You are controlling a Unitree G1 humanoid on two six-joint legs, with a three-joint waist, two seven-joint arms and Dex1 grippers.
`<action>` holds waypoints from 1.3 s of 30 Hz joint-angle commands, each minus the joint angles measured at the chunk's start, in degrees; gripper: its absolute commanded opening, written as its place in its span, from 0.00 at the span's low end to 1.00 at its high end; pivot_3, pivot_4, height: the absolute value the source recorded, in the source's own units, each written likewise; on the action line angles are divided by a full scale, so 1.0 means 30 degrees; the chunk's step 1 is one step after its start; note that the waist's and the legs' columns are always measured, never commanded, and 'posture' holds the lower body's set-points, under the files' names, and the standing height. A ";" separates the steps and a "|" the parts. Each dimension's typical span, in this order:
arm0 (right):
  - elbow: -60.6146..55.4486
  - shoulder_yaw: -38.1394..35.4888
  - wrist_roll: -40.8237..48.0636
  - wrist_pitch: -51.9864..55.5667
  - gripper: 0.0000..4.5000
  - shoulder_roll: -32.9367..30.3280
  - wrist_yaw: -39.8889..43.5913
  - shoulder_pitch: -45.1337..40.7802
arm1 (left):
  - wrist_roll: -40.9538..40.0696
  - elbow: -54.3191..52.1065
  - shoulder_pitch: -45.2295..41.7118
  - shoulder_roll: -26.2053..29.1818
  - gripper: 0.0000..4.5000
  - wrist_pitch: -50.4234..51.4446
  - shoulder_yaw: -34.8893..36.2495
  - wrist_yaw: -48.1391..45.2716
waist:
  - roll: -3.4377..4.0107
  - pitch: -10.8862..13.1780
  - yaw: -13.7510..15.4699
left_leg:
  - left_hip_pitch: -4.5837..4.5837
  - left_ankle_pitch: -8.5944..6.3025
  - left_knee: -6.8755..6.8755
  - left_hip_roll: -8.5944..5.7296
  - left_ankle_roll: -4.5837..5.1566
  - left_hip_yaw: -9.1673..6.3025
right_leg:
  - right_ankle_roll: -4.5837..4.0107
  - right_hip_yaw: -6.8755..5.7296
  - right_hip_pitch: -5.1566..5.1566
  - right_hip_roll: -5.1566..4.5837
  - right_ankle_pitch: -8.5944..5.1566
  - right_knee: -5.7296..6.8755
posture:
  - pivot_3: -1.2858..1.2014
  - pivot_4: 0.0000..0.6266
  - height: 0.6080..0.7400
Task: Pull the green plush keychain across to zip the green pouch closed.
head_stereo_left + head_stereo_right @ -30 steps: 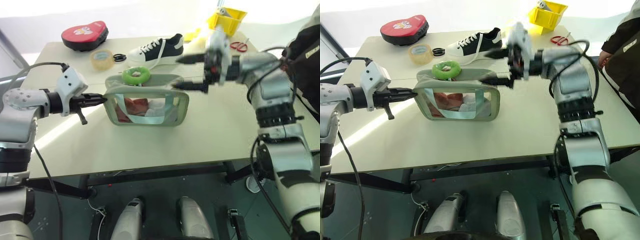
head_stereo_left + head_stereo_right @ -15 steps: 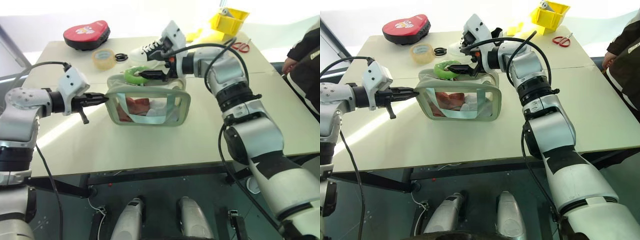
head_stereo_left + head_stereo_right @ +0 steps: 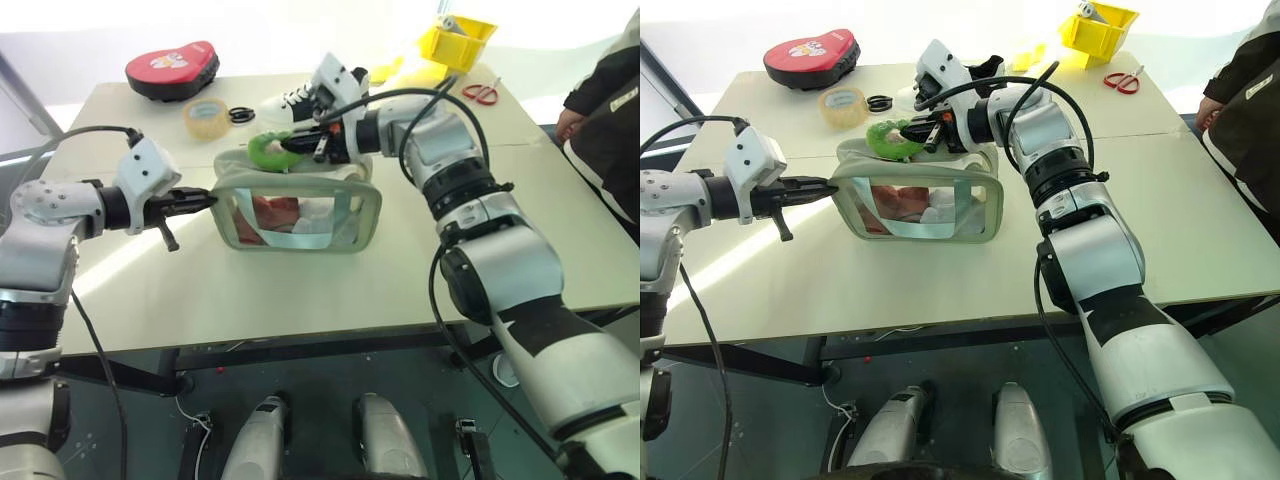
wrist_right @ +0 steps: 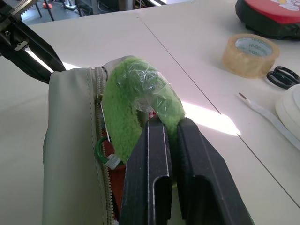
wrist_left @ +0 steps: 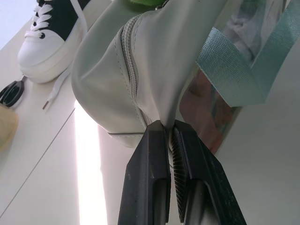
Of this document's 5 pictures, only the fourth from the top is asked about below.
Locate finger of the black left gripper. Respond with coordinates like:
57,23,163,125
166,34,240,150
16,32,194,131
14,20,68,72
0,30,51,85

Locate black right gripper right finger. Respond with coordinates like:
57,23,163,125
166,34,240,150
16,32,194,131
177,118,255,225

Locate black handled scissors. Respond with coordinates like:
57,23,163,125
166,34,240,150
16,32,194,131
266,66,300,90

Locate pale green zip pouch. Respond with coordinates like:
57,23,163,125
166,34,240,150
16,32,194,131
42,55,132,225

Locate clear packing tape roll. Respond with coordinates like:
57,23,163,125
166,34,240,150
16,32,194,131
221,33,281,79

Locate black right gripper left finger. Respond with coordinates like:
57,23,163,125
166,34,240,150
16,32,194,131
119,119,173,225

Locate red and black case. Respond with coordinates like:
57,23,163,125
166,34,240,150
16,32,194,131
235,0,300,40

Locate green plush keychain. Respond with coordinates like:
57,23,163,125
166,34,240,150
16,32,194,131
95,57,188,168

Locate white foam tape roll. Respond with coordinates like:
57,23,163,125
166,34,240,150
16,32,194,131
238,84,300,151

